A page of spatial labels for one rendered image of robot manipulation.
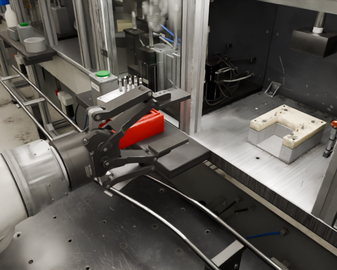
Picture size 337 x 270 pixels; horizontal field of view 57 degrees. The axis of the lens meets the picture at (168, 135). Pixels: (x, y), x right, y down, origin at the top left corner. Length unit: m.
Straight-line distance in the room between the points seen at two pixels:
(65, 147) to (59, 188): 0.05
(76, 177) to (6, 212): 0.09
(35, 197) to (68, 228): 0.57
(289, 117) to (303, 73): 0.26
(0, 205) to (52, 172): 0.06
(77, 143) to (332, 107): 0.85
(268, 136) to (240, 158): 0.13
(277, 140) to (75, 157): 0.62
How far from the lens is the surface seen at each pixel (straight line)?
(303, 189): 0.77
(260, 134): 0.86
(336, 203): 0.67
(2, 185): 0.40
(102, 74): 0.97
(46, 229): 1.00
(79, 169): 0.42
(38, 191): 0.41
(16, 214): 0.41
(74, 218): 1.00
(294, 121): 0.88
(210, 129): 0.92
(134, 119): 0.46
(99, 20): 1.16
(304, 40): 0.80
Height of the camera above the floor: 1.39
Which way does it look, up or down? 33 degrees down
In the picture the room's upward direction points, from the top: straight up
